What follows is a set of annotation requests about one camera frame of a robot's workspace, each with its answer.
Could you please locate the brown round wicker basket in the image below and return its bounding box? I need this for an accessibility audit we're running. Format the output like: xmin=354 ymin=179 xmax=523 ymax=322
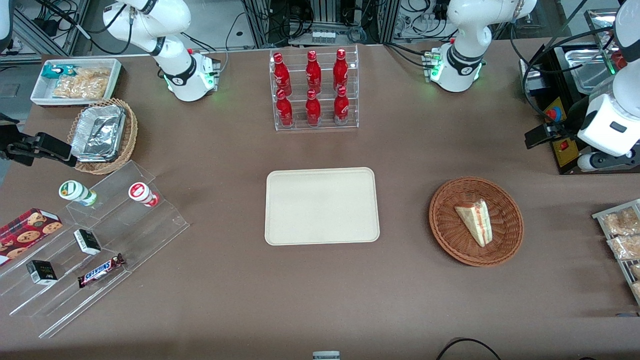
xmin=428 ymin=176 xmax=525 ymax=267

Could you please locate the glass display cover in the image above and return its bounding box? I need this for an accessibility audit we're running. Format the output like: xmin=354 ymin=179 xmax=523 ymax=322
xmin=584 ymin=9 xmax=625 ymax=76

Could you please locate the snickers chocolate bar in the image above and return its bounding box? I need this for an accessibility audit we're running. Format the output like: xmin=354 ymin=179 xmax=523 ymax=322
xmin=77 ymin=253 xmax=126 ymax=289

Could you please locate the aluminium frame beam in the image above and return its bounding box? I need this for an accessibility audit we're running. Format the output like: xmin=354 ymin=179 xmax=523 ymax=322
xmin=10 ymin=0 xmax=92 ymax=57

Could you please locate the white rectangular snack bin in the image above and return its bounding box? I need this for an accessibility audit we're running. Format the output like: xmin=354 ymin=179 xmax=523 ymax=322
xmin=30 ymin=58 xmax=123 ymax=108

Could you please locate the grey wire snack rack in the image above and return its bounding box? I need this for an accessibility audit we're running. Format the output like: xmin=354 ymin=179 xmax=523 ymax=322
xmin=592 ymin=199 xmax=640 ymax=306

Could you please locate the aluminium foil tray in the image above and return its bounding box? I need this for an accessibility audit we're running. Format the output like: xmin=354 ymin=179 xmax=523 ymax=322
xmin=70 ymin=104 xmax=126 ymax=163

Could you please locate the triangle sandwich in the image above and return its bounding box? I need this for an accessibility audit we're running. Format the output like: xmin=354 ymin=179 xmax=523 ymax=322
xmin=454 ymin=199 xmax=494 ymax=248

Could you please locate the silver metal side box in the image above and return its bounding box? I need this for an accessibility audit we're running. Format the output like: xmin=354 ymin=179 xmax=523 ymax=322
xmin=519 ymin=58 xmax=545 ymax=96

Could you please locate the steel food pan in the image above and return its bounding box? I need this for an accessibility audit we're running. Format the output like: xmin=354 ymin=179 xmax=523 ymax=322
xmin=566 ymin=49 xmax=617 ymax=95

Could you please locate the red label yogurt cup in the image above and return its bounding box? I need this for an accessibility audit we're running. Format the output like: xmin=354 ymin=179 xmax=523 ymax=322
xmin=128 ymin=182 xmax=160 ymax=208

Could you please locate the small black carton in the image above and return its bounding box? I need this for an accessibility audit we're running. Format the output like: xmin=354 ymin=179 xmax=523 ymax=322
xmin=73 ymin=228 xmax=102 ymax=256
xmin=26 ymin=260 xmax=59 ymax=286

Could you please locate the beige plastic serving tray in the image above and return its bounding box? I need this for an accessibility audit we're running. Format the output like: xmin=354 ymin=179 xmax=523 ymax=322
xmin=264 ymin=167 xmax=381 ymax=247

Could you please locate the clear acrylic tiered stand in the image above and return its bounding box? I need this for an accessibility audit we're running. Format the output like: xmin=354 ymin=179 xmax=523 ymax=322
xmin=0 ymin=160 xmax=191 ymax=340

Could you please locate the tan oval wicker basket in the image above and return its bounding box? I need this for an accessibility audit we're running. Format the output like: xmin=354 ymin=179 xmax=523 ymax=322
xmin=67 ymin=98 xmax=139 ymax=176

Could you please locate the black food warmer appliance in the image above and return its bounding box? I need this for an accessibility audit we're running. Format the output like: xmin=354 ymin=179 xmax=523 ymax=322
xmin=520 ymin=42 xmax=640 ymax=176

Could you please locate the red cookie box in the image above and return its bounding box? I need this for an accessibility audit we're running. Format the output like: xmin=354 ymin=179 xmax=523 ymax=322
xmin=0 ymin=208 xmax=64 ymax=266

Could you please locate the green label yogurt cup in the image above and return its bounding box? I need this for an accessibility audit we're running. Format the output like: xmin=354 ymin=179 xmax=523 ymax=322
xmin=58 ymin=180 xmax=98 ymax=207

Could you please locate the black equipment rack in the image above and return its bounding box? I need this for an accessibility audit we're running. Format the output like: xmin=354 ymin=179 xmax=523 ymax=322
xmin=240 ymin=0 xmax=401 ymax=48

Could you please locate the teal snack packet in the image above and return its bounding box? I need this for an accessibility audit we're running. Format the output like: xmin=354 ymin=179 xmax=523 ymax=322
xmin=41 ymin=64 xmax=76 ymax=80

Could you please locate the black floor cable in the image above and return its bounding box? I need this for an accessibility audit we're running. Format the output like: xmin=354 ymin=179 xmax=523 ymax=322
xmin=435 ymin=338 xmax=504 ymax=360

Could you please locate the red cola bottle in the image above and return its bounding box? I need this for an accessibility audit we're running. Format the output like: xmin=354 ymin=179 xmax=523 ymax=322
xmin=276 ymin=90 xmax=294 ymax=127
xmin=333 ymin=48 xmax=349 ymax=91
xmin=333 ymin=86 xmax=350 ymax=125
xmin=305 ymin=89 xmax=322 ymax=126
xmin=305 ymin=50 xmax=322 ymax=94
xmin=273 ymin=52 xmax=292 ymax=96

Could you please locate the clear acrylic bottle rack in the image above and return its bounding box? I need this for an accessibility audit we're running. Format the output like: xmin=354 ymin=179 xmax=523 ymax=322
xmin=269 ymin=45 xmax=360 ymax=132

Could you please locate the clear bag of chips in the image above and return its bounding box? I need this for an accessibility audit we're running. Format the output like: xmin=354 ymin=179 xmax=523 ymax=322
xmin=52 ymin=67 xmax=111 ymax=100

